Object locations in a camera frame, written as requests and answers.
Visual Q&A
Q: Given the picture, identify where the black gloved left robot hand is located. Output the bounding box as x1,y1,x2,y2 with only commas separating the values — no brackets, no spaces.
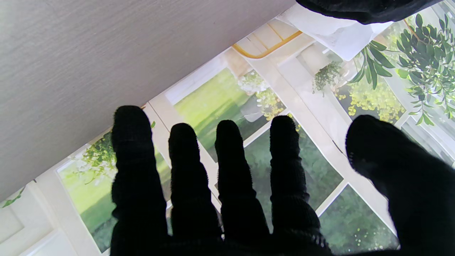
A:
296,0,432,25

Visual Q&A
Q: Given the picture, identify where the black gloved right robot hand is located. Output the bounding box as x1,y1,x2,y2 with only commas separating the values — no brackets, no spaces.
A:
109,105,455,256

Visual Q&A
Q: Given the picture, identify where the printed garden room backdrop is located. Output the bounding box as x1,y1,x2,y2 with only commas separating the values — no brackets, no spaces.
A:
0,0,455,256

